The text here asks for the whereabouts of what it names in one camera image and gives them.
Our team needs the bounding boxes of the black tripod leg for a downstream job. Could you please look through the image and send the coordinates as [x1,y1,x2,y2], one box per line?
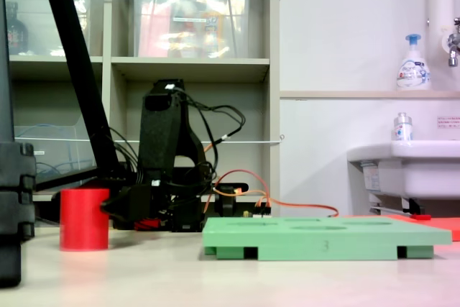
[34,0,127,195]

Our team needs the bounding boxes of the small clear silver-capped bottle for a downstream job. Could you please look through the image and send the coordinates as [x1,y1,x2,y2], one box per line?
[392,112,413,142]

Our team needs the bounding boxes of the small circuit board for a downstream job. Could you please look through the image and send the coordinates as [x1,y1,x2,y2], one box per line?
[242,209,272,219]

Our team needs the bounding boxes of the white sink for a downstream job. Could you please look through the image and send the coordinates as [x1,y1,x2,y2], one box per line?
[346,139,460,200]

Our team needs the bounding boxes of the black sink bracket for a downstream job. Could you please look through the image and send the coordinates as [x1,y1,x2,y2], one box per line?
[402,197,423,214]

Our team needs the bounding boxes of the large clear plastic bin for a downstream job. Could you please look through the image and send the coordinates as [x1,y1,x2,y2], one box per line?
[132,0,252,59]

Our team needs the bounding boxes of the dark grey upright post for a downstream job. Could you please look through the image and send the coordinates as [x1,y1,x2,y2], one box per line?
[0,0,16,142]

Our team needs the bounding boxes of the orange cable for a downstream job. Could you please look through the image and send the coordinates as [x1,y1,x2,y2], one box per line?
[203,141,339,218]

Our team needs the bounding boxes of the dark round bottle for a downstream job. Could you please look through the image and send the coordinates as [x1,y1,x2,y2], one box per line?
[5,1,29,55]

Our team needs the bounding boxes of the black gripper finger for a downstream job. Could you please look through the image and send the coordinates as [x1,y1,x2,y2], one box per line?
[99,188,127,220]

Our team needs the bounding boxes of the orange bottle with pink cap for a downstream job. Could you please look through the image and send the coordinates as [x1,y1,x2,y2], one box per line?
[201,0,227,57]

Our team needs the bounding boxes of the red cylinder block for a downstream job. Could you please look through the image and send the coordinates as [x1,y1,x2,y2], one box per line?
[59,188,111,252]

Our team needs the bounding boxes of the beige shelf unit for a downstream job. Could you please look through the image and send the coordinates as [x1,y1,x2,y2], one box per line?
[3,0,281,229]

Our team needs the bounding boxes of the white blue soap pump bottle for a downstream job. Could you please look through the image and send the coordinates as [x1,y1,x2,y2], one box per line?
[396,33,431,91]

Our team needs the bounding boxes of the notched black stack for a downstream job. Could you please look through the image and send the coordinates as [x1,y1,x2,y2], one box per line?
[0,141,37,288]

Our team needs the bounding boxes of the black arm wires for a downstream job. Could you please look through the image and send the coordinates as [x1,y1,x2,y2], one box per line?
[107,89,247,193]

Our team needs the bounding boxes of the green shape-hole board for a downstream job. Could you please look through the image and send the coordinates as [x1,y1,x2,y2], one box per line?
[202,216,453,262]

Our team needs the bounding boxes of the clear plastic bin with bottles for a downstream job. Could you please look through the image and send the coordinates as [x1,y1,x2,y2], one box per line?
[4,0,93,57]

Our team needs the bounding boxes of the clear bin with blue cables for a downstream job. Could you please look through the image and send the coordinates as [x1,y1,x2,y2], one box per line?
[14,125,100,195]

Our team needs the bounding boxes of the metal faucet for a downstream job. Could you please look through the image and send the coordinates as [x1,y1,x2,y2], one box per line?
[446,17,460,68]

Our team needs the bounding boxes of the black table clamp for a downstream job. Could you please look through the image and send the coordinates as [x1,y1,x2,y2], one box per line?
[214,183,249,219]

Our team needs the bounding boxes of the red-print wall sign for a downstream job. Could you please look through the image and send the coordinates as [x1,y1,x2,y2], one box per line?
[436,116,460,129]

